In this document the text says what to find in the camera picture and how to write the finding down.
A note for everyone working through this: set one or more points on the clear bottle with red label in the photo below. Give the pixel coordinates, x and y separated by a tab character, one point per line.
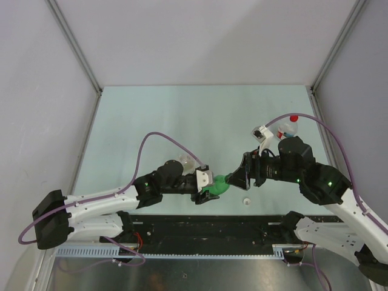
287	129

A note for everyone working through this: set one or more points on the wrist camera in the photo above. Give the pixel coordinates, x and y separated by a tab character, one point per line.
204	179
264	136

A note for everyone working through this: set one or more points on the clear bottle with orange label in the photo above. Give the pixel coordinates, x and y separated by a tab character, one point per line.
187	162

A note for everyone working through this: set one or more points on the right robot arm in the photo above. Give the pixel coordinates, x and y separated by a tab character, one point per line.
365	246

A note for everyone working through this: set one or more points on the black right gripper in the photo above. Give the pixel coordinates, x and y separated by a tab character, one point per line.
250	168

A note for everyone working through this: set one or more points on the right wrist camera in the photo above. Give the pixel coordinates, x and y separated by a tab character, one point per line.
264	136

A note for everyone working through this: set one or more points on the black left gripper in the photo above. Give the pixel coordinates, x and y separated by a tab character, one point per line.
204	196

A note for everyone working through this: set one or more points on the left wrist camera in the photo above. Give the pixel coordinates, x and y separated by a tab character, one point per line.
204	179

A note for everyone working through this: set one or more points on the grey slotted cable duct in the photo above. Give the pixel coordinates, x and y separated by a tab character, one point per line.
111	251

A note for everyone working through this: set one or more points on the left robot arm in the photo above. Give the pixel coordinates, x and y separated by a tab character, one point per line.
105	215

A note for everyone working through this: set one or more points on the green plastic bottle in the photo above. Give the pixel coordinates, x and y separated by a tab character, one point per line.
218	187

